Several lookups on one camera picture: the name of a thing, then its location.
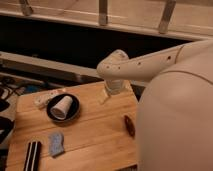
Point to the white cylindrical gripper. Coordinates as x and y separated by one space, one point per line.
112 87

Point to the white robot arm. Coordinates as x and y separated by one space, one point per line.
174 122

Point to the black round plate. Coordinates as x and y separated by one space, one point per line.
73 111

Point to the dark brown oblong object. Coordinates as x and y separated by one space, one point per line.
129 126

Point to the wooden cutting board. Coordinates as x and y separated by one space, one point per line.
95 141

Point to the white paper cup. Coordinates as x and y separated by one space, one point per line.
60 110

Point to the white power strip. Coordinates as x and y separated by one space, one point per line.
41 101

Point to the black white striped case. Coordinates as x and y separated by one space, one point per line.
32 156

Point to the grey metal rail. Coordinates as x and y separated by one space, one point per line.
48 68

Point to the middle metal bracket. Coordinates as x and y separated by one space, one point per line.
103 12

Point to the metal bracket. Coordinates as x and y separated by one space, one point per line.
166 16
103 12
25 8

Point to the right metal bracket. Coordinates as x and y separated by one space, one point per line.
166 16

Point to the left metal bracket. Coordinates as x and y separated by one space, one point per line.
25 8

